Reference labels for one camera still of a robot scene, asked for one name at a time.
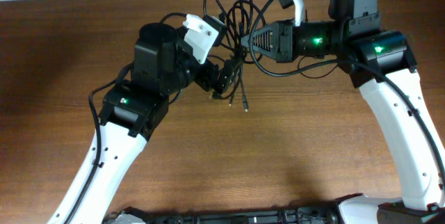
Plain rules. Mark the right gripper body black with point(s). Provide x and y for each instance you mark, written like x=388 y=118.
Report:
x=286 y=54

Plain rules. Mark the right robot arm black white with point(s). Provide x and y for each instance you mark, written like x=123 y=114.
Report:
x=381 y=65

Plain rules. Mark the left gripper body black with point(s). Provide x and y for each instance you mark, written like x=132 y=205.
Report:
x=205 y=76

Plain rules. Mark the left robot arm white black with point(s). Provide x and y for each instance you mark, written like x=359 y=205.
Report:
x=166 y=60

